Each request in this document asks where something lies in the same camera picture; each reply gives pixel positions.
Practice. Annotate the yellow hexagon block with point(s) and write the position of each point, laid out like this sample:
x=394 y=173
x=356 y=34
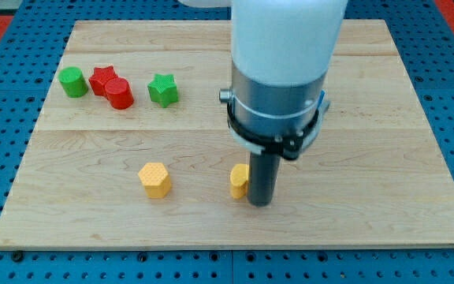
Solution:
x=155 y=179

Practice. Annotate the red cylinder block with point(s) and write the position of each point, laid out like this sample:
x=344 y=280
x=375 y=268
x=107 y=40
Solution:
x=119 y=93

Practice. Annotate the green star block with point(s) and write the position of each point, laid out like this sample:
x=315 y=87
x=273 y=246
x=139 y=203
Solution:
x=163 y=90

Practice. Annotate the red star block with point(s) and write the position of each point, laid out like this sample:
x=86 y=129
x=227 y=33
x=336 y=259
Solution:
x=100 y=77

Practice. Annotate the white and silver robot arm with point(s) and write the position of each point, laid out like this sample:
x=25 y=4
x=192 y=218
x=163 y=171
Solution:
x=281 y=51

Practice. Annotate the yellow heart block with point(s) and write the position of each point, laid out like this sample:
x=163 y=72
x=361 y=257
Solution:
x=239 y=180

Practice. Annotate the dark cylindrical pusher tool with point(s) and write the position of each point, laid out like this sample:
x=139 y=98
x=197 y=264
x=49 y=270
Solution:
x=262 y=178

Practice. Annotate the wooden board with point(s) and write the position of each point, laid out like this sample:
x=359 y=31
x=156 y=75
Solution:
x=373 y=179

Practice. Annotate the green cylinder block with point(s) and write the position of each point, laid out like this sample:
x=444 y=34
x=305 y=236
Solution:
x=73 y=82

